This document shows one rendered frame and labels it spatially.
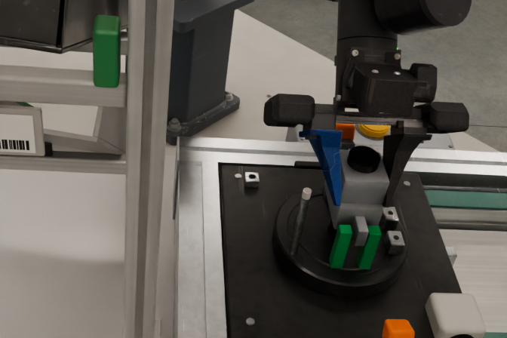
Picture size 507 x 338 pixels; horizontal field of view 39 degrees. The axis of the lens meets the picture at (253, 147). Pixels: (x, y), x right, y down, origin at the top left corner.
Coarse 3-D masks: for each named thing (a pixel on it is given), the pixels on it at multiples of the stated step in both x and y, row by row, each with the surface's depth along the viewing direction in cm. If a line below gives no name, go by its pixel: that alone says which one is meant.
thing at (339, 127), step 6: (336, 126) 74; (342, 126) 74; (348, 126) 74; (354, 126) 75; (348, 132) 75; (354, 132) 75; (342, 138) 75; (348, 138) 75; (342, 144) 73; (348, 144) 73; (354, 144) 73
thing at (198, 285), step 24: (192, 168) 83; (216, 168) 84; (192, 192) 80; (216, 192) 81; (192, 216) 78; (216, 216) 78; (192, 240) 75; (216, 240) 75; (192, 264) 72; (216, 264) 73; (192, 288) 70; (216, 288) 70; (192, 312) 68; (216, 312) 68; (192, 336) 66; (216, 336) 66
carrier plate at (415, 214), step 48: (240, 192) 80; (288, 192) 81; (240, 240) 74; (432, 240) 78; (240, 288) 69; (288, 288) 70; (432, 288) 73; (240, 336) 65; (288, 336) 66; (336, 336) 66; (432, 336) 68
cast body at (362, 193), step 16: (352, 160) 67; (368, 160) 67; (352, 176) 67; (368, 176) 67; (384, 176) 67; (352, 192) 67; (368, 192) 67; (384, 192) 67; (336, 208) 68; (352, 208) 68; (368, 208) 68; (336, 224) 69; (352, 224) 69; (368, 224) 69
